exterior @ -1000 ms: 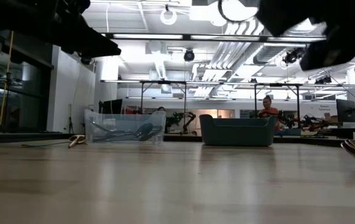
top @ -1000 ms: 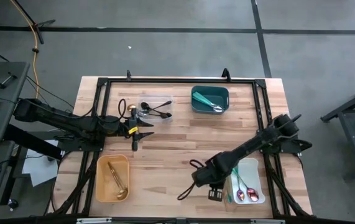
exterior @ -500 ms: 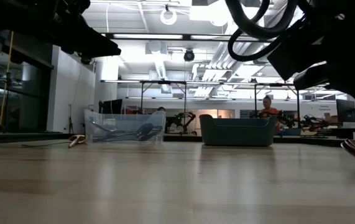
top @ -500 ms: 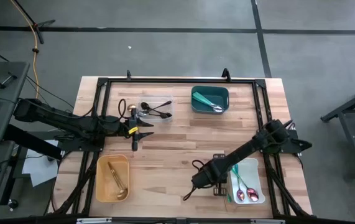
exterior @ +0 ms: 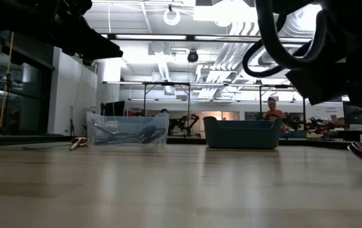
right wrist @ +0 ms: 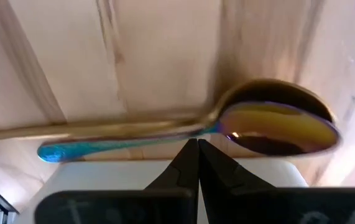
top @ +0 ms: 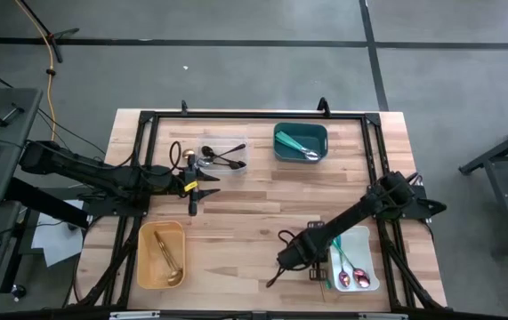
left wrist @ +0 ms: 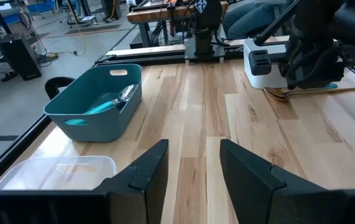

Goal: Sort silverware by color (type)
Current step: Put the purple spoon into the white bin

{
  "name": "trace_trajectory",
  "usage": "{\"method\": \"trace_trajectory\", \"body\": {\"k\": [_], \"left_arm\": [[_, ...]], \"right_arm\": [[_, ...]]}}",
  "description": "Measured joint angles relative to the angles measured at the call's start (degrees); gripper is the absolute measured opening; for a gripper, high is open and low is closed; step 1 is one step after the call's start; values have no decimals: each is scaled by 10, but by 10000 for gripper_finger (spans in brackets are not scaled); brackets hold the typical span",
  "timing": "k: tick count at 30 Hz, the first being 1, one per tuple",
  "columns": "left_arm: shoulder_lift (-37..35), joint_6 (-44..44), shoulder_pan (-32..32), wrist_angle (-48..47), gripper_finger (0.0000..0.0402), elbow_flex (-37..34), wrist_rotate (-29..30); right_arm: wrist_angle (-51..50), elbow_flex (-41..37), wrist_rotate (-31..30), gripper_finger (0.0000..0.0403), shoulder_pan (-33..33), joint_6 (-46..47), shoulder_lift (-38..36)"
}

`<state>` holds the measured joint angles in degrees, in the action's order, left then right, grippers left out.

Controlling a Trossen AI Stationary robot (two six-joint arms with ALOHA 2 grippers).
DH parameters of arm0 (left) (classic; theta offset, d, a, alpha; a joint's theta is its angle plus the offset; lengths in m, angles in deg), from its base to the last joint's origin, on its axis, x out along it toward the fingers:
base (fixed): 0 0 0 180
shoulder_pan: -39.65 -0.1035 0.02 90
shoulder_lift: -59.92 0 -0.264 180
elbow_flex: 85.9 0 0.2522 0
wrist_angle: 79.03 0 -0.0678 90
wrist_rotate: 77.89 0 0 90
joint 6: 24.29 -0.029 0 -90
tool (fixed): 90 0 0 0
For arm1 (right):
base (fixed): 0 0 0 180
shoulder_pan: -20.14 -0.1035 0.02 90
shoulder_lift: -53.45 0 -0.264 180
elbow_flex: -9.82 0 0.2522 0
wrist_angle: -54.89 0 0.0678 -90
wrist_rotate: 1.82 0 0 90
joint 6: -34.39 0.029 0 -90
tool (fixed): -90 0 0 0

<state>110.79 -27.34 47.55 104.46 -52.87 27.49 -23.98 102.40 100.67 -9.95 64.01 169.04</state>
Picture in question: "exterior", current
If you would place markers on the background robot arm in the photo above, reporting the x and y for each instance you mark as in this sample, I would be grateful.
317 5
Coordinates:
320 123
184 123

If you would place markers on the person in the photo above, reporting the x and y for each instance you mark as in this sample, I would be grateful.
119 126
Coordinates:
274 114
164 111

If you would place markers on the clear plastic bin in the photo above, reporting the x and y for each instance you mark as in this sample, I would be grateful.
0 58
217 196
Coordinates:
123 122

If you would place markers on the dark teal plastic bin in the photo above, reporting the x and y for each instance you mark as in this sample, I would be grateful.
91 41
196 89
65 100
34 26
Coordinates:
242 136

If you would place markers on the black background table frame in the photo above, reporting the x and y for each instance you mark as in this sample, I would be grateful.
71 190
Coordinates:
275 86
168 83

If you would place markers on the black dome camera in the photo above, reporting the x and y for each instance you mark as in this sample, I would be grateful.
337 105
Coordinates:
192 56

